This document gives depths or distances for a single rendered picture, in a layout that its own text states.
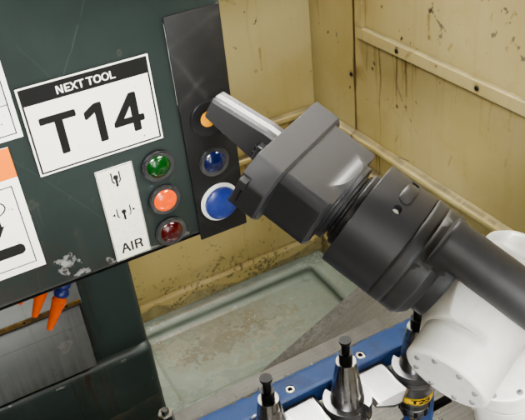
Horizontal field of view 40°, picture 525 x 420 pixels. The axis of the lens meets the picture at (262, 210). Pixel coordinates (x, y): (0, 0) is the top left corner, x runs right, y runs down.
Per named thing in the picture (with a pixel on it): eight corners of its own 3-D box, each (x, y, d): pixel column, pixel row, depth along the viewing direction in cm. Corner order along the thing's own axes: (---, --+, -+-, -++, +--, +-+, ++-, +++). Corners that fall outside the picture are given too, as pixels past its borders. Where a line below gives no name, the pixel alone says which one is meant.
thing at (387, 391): (414, 397, 94) (414, 393, 94) (382, 415, 92) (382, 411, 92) (382, 364, 100) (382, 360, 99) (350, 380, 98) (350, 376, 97)
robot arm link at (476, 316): (413, 220, 60) (528, 306, 58) (339, 320, 56) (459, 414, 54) (465, 164, 49) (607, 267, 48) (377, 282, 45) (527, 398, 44)
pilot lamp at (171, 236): (187, 238, 62) (182, 217, 61) (162, 247, 61) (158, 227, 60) (183, 235, 62) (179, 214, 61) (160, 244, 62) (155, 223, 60)
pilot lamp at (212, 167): (229, 170, 61) (226, 147, 60) (206, 178, 60) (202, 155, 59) (226, 167, 61) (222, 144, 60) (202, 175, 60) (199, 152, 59)
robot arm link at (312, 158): (337, 74, 57) (462, 166, 55) (290, 155, 64) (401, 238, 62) (252, 148, 48) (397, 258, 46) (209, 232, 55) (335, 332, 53)
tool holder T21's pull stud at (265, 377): (272, 391, 86) (269, 370, 84) (277, 400, 85) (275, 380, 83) (258, 396, 86) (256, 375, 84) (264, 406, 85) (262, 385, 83)
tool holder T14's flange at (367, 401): (347, 385, 98) (346, 372, 97) (381, 409, 94) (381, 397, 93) (314, 412, 95) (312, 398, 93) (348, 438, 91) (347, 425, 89)
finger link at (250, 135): (219, 88, 55) (283, 137, 54) (207, 117, 58) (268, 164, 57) (207, 97, 54) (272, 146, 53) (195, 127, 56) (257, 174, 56)
